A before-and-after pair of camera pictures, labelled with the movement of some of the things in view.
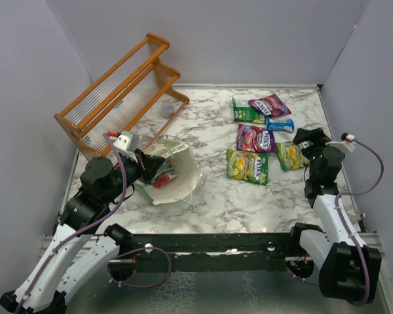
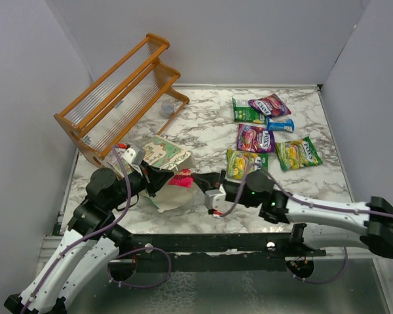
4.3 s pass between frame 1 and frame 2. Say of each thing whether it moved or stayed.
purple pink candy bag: stayed
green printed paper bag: moved
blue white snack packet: stayed
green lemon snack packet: stayed
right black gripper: moved
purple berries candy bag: stayed
